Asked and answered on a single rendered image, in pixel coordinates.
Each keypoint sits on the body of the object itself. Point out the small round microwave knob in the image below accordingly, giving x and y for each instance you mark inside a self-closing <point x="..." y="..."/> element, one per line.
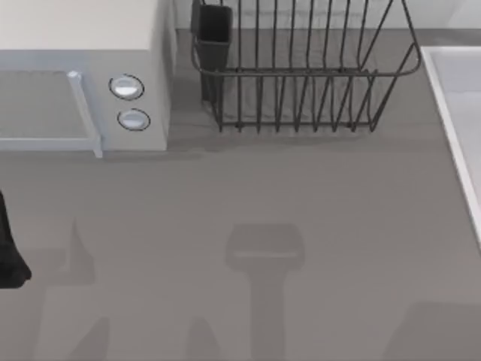
<point x="133" y="119"/>

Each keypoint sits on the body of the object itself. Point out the large round microwave knob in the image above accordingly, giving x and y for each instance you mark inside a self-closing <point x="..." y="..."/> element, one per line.
<point x="126" y="87"/>

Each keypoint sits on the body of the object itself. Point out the black cutlery holder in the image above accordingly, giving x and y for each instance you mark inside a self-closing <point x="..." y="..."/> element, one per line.
<point x="213" y="28"/>

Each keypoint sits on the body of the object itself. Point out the microwave glass door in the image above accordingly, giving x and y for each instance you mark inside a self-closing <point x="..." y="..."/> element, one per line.
<point x="37" y="105"/>

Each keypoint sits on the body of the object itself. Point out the pale microwave oven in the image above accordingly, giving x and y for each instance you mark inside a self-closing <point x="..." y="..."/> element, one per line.
<point x="75" y="26"/>

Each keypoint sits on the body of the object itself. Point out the white sink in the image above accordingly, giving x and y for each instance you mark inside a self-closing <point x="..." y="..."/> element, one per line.
<point x="456" y="113"/>

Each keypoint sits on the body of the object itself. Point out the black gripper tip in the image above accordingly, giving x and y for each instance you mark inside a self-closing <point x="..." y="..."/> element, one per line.
<point x="9" y="255"/>

